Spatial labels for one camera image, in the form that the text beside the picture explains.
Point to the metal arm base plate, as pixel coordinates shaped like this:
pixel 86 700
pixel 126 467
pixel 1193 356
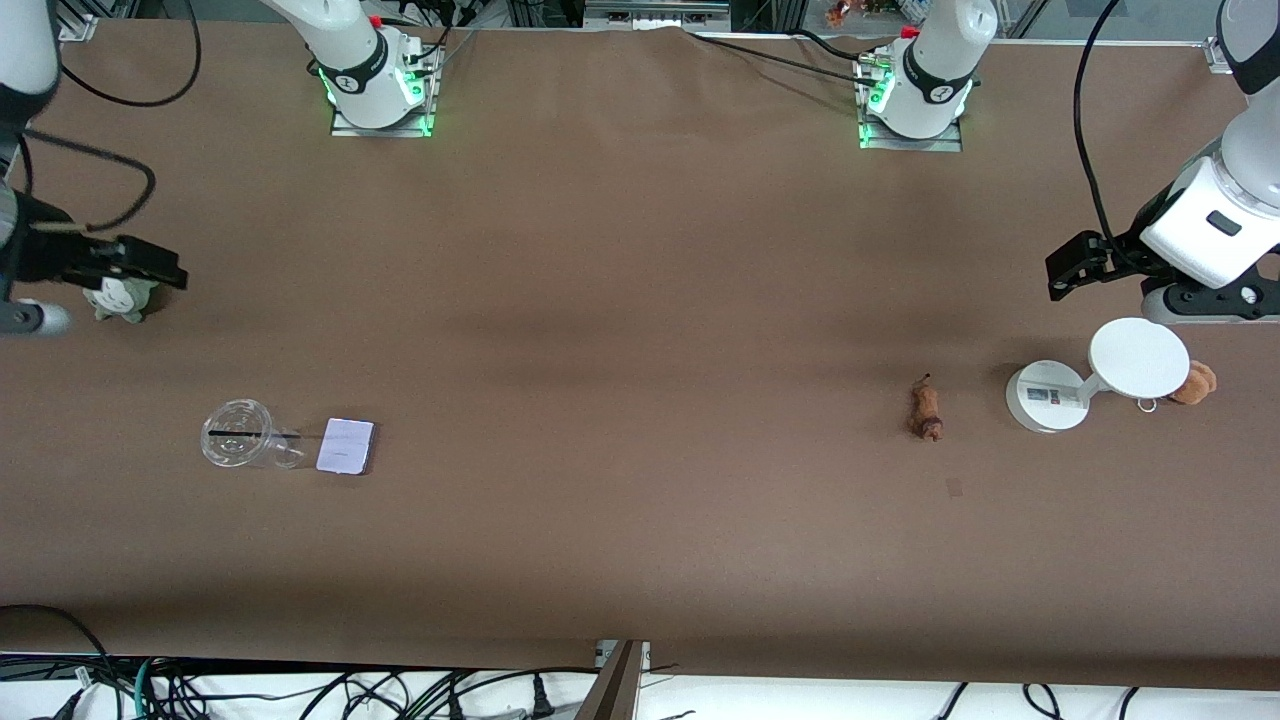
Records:
pixel 910 143
pixel 385 130

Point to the white phone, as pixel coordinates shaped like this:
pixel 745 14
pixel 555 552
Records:
pixel 345 446

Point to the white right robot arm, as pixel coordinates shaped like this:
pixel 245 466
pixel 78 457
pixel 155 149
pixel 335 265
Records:
pixel 355 50

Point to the small grey-green toy figure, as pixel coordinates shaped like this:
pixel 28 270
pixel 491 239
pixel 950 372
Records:
pixel 125 300

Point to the grey power strip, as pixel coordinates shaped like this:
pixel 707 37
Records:
pixel 655 12

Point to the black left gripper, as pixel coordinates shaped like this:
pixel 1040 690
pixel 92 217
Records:
pixel 1126 251

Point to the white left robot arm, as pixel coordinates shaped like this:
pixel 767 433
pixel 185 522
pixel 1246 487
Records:
pixel 1215 225

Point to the clear plastic cup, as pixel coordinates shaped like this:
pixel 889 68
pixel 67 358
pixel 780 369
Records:
pixel 238 435

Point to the white round stand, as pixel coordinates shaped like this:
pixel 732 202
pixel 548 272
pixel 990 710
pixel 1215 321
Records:
pixel 1135 358

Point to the aluminium corner bracket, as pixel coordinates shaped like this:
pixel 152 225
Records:
pixel 1218 55
pixel 80 27

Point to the brown plush toy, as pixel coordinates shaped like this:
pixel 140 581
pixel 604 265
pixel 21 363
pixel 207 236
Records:
pixel 1195 385

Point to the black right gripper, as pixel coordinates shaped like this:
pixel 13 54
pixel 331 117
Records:
pixel 48 257

